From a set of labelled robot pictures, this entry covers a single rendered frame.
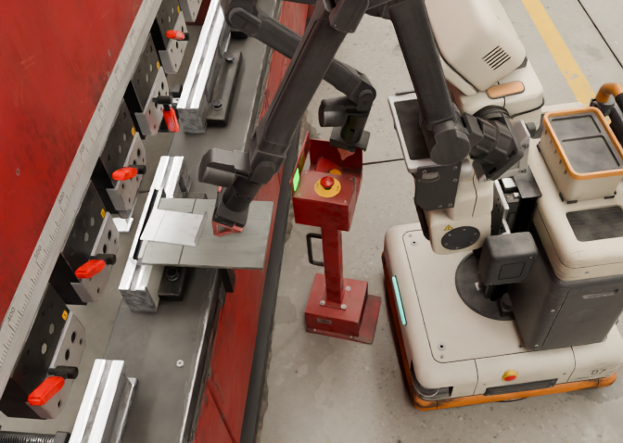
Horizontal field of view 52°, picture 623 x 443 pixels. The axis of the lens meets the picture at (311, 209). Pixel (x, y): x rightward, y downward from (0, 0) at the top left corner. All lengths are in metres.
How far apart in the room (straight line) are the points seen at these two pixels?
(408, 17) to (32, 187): 0.60
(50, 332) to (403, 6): 0.72
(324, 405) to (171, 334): 0.94
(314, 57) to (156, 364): 0.74
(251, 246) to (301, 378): 1.01
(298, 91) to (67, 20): 0.37
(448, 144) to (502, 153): 0.13
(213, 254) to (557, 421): 1.38
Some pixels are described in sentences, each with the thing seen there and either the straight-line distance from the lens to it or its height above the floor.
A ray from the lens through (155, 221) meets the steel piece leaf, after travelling 1.47.
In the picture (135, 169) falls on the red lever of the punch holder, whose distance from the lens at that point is 1.21.
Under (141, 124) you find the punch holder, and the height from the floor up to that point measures 1.22.
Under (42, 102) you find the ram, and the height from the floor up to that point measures 1.53.
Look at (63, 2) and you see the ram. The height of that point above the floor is 1.58.
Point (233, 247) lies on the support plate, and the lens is 1.39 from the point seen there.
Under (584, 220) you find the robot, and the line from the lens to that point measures 1.74.
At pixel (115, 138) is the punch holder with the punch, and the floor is 1.32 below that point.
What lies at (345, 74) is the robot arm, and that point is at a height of 1.11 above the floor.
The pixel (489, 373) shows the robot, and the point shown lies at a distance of 2.07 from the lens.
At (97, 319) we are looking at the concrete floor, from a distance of 2.60.
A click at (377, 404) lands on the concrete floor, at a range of 2.27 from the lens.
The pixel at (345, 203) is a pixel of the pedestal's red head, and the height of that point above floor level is 0.78.
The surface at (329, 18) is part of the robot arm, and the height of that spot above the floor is 1.55.
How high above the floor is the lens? 2.11
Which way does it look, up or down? 51 degrees down
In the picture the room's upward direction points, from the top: 6 degrees counter-clockwise
